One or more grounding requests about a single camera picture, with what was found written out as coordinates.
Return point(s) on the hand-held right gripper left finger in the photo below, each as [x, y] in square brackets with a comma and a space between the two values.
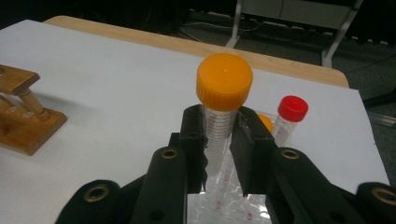
[165, 186]

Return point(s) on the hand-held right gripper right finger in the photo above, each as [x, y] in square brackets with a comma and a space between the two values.
[280, 186]

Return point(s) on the orange cap test tube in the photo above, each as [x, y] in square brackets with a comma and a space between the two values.
[224, 81]
[267, 123]

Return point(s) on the red cap test tube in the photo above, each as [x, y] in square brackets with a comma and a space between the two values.
[292, 109]

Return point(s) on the wooden test tube rack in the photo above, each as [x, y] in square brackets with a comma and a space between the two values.
[31, 133]

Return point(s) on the metal floor rail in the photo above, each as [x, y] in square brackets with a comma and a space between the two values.
[384, 119]

